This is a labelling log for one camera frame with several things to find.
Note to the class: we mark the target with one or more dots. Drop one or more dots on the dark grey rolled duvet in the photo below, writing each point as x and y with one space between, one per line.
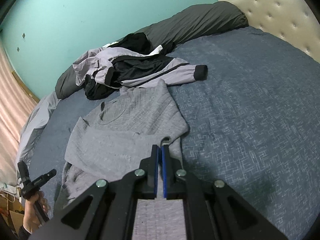
200 20

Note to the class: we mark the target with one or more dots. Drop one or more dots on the black garment with white trim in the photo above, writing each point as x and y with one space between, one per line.
135 42

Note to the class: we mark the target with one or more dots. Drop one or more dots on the wooden window frame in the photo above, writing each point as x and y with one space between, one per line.
25 87

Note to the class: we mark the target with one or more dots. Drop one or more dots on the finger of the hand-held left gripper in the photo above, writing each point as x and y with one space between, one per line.
48 175

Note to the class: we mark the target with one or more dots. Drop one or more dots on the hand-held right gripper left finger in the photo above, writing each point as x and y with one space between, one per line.
157 170

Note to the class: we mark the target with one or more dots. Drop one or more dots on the grey knit sweater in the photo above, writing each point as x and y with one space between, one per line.
112 142

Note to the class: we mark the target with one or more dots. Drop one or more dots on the cream tufted headboard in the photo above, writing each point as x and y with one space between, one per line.
275 10

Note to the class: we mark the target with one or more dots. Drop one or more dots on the person's left hand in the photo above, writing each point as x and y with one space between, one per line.
31 215

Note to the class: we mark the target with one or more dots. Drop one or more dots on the light grey and black jacket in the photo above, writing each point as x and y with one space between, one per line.
175 72

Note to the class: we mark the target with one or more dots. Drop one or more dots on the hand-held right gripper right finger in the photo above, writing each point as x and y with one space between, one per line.
163 172

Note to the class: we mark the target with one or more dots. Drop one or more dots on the light grey blanket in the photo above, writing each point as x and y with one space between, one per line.
30 135

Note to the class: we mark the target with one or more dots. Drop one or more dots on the cardboard box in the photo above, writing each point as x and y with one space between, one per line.
12 217

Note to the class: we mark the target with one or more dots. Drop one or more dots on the pink curtain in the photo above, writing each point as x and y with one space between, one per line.
12 117

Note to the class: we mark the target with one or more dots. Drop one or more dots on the person's left forearm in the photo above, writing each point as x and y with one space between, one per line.
25 233

